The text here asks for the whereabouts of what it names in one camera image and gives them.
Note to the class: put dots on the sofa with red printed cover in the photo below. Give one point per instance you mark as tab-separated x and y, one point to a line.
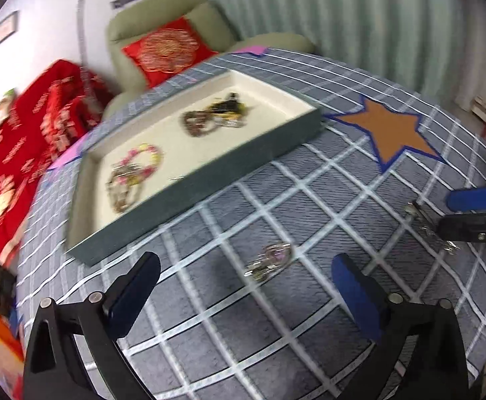
26	133

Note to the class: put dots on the framed wall picture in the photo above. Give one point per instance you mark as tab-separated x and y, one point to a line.
5	29

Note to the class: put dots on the red embroidered cushion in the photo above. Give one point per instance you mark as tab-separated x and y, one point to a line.
170	50

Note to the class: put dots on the pale green curtain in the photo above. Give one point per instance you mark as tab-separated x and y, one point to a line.
351	8

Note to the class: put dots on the floor lamp pole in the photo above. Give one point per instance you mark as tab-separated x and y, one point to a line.
82	33

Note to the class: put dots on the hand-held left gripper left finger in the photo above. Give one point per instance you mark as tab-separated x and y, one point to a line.
134	296

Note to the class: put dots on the beige armchair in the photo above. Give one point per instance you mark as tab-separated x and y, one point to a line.
155	12

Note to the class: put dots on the pink star sticker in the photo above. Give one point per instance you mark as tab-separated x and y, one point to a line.
251	51

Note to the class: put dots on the orange star sticker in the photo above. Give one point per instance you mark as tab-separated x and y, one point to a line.
388	129

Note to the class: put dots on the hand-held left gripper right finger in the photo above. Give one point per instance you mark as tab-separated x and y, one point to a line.
355	296

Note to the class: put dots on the grey tray with cream lining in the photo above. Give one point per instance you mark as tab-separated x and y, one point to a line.
209	166

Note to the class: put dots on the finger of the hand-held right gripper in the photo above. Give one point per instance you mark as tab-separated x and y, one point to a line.
474	199
467	227

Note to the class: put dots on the grey checked table cloth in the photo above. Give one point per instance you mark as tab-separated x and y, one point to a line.
309	216

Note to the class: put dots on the purple star sticker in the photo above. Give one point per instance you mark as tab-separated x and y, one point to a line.
66	160

